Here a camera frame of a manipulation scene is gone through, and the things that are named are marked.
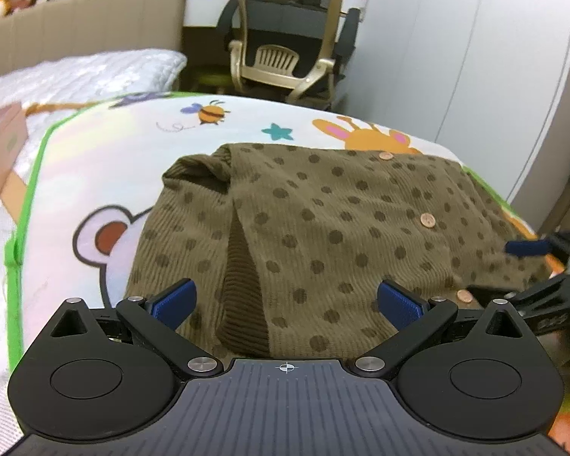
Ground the brown polka dot garment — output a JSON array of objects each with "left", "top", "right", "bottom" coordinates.
[{"left": 126, "top": 144, "right": 551, "bottom": 360}]

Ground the colourful cartoon play mat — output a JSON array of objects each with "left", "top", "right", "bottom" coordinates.
[{"left": 2, "top": 90, "right": 570, "bottom": 456}]

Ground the pink gift box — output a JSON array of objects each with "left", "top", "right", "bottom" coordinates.
[{"left": 0, "top": 102, "right": 29, "bottom": 193}]

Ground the white quilted mattress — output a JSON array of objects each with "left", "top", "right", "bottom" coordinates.
[{"left": 0, "top": 49, "right": 187, "bottom": 455}]

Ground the beige upholstered headboard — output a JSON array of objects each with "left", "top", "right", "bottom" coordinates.
[{"left": 0, "top": 0, "right": 185, "bottom": 76}]

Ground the beige mesh office chair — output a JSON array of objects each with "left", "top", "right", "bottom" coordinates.
[{"left": 216, "top": 0, "right": 361, "bottom": 110}]

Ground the white desk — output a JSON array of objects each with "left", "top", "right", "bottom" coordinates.
[{"left": 183, "top": 0, "right": 230, "bottom": 28}]

